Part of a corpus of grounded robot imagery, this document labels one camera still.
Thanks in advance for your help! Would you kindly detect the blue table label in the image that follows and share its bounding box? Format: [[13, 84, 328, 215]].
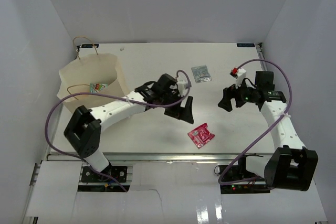
[[81, 44, 99, 48], [236, 43, 255, 48]]

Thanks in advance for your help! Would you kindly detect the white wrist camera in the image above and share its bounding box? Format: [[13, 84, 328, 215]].
[[176, 76, 192, 97], [230, 68, 247, 88]]

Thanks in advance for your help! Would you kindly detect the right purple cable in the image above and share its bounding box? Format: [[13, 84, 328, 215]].
[[217, 58, 292, 189]]

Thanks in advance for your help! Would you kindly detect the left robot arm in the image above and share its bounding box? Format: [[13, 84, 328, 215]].
[[64, 73, 194, 182]]

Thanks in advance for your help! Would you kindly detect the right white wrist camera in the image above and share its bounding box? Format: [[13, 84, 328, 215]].
[[230, 68, 247, 88]]

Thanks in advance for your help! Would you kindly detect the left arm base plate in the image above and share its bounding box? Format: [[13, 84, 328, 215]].
[[77, 166, 130, 193]]

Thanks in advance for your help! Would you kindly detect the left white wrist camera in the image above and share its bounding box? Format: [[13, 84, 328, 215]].
[[176, 76, 192, 97]]

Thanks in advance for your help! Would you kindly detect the aluminium front rail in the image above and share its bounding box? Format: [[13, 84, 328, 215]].
[[47, 152, 274, 162]]

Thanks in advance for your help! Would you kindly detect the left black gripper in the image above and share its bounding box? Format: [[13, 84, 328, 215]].
[[159, 92, 193, 124]]

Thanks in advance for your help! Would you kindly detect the left blue table label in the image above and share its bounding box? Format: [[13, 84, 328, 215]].
[[81, 44, 99, 48]]

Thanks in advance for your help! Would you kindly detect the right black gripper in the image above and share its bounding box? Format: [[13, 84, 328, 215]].
[[218, 77, 259, 112]]

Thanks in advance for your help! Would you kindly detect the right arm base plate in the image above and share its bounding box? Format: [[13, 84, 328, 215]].
[[220, 165, 271, 195]]

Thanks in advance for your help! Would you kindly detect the beige paper bag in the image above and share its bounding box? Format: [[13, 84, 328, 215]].
[[57, 38, 130, 112]]

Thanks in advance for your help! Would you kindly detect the red snack packet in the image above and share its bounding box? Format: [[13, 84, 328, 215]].
[[187, 123, 215, 148]]

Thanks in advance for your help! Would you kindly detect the teal fruit candy bag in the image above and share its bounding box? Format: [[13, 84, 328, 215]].
[[90, 83, 108, 93]]

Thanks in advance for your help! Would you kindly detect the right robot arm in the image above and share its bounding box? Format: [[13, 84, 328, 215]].
[[218, 68, 318, 191]]

